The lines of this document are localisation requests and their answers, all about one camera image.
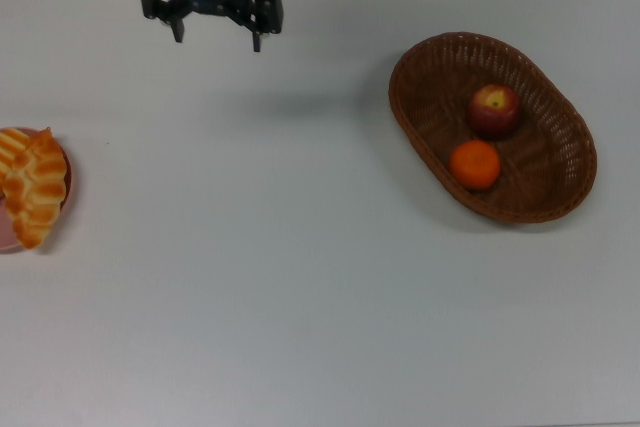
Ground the striped toy bread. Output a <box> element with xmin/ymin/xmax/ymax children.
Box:
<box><xmin>0</xmin><ymin>127</ymin><xmax>34</xmax><ymax>188</ymax></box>

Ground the pink plate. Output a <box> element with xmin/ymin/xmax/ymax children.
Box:
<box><xmin>0</xmin><ymin>125</ymin><xmax>74</xmax><ymax>254</ymax></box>

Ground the toy orange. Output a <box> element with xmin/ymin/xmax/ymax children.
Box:
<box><xmin>448</xmin><ymin>140</ymin><xmax>502</xmax><ymax>192</ymax></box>

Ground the red toy apple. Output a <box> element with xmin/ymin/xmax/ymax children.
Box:
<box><xmin>467</xmin><ymin>83</ymin><xmax>522</xmax><ymax>141</ymax></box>

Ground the brown woven basket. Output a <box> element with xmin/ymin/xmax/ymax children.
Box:
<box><xmin>388</xmin><ymin>30</ymin><xmax>600</xmax><ymax>225</ymax></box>

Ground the braided toy bread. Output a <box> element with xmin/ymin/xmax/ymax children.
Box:
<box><xmin>2</xmin><ymin>126</ymin><xmax>69</xmax><ymax>250</ymax></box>

